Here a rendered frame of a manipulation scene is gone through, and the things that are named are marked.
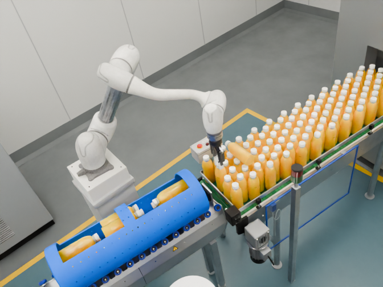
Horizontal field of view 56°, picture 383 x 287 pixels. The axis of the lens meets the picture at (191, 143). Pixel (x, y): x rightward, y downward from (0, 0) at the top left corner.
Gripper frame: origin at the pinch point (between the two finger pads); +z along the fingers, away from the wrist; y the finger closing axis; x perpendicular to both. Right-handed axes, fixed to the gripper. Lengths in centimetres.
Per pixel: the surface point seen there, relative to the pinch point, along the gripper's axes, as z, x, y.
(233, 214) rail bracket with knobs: 18.6, -8.1, 24.0
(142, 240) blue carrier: 7, -60, 16
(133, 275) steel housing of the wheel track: 32, -73, 15
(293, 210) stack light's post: 29, 25, 37
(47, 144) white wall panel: 116, -91, -264
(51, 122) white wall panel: 93, -75, -271
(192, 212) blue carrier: 7.9, -29.2, 15.8
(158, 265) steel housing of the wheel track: 35, -58, 16
